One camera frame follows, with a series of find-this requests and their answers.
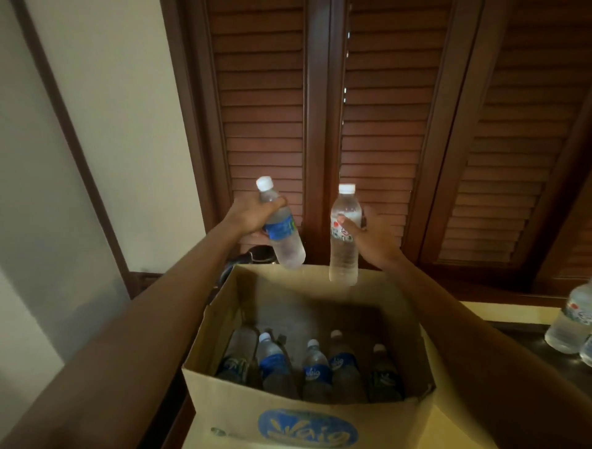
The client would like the person's right hand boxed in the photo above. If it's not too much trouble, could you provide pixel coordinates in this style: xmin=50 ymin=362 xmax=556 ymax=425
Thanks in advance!
xmin=336 ymin=205 xmax=406 ymax=271

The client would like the person's left hand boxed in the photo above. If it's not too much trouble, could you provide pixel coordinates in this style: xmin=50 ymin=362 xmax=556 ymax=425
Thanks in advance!
xmin=223 ymin=191 xmax=289 ymax=246

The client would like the blue label water bottle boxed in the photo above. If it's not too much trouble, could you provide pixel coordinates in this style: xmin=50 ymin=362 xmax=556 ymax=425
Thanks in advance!
xmin=302 ymin=339 xmax=335 ymax=403
xmin=255 ymin=332 xmax=299 ymax=400
xmin=255 ymin=175 xmax=307 ymax=270
xmin=368 ymin=343 xmax=404 ymax=402
xmin=216 ymin=326 xmax=259 ymax=385
xmin=327 ymin=329 xmax=369 ymax=404

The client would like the black plastic tray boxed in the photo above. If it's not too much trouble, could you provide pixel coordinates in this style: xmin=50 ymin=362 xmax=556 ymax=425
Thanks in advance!
xmin=490 ymin=321 xmax=592 ymax=398

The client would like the brown cardboard box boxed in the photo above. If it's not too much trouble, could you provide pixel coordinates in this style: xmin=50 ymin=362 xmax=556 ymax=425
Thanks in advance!
xmin=181 ymin=263 xmax=438 ymax=449

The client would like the person's left forearm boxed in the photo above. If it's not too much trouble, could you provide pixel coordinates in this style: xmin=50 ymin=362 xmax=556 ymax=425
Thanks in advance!
xmin=0 ymin=221 xmax=241 ymax=449

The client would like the person's right forearm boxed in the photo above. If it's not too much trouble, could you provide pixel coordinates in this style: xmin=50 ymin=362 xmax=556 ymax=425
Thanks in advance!
xmin=388 ymin=257 xmax=592 ymax=449

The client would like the black steel electric kettle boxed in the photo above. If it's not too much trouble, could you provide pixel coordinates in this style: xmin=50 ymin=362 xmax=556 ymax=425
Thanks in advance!
xmin=217 ymin=245 xmax=281 ymax=297

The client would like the brown louvered wooden shutter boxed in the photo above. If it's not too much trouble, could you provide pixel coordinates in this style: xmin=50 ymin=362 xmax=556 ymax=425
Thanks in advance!
xmin=340 ymin=0 xmax=452 ymax=246
xmin=550 ymin=199 xmax=592 ymax=281
xmin=205 ymin=0 xmax=306 ymax=250
xmin=437 ymin=0 xmax=592 ymax=265

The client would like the wooden cabinet with cream top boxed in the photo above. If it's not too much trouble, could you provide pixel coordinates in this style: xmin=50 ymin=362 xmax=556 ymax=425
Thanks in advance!
xmin=157 ymin=277 xmax=592 ymax=449

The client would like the brown wooden wall trim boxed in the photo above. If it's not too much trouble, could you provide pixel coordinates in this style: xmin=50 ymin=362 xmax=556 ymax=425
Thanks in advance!
xmin=9 ymin=0 xmax=138 ymax=299

